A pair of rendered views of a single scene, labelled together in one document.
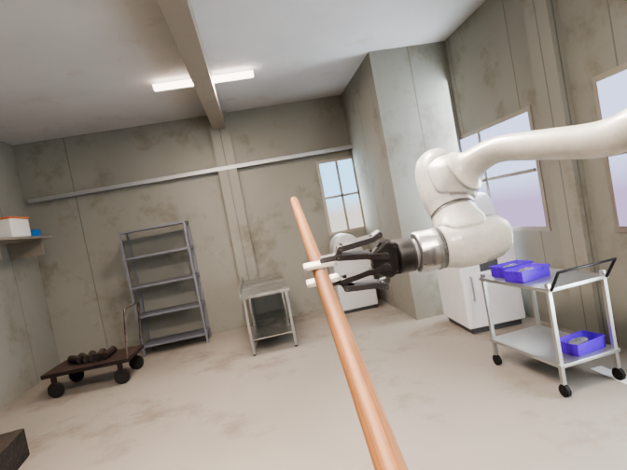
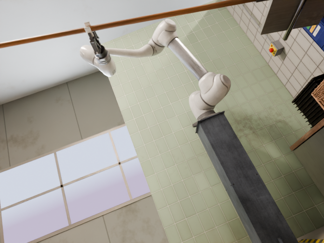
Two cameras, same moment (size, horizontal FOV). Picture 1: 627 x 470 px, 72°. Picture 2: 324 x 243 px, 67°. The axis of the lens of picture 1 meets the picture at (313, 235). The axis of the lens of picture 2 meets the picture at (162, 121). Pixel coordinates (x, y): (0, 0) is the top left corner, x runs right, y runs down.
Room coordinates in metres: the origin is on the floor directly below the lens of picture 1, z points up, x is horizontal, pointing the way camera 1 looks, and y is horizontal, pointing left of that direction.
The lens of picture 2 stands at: (0.74, 0.97, 0.35)
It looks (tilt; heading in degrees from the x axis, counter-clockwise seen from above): 25 degrees up; 270
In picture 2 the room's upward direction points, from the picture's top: 24 degrees counter-clockwise
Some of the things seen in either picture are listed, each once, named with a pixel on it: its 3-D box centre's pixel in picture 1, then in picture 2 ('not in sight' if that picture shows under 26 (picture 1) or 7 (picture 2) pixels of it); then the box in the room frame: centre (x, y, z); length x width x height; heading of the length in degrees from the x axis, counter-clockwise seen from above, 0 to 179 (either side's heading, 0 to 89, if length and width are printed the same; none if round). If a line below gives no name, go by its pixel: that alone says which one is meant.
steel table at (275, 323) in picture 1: (267, 307); not in sight; (6.22, 0.85, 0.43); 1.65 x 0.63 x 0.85; 7
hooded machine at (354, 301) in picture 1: (350, 270); not in sight; (6.96, -0.49, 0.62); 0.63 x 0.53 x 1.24; 97
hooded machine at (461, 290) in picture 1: (472, 259); not in sight; (5.01, -1.78, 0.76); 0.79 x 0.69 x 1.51; 7
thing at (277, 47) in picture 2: not in sight; (276, 48); (-0.49, -1.00, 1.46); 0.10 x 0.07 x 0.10; 93
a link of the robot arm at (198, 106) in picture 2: not in sight; (200, 103); (0.40, -0.82, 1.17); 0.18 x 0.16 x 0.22; 131
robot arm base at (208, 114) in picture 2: not in sight; (205, 119); (0.43, -0.82, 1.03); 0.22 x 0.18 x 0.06; 7
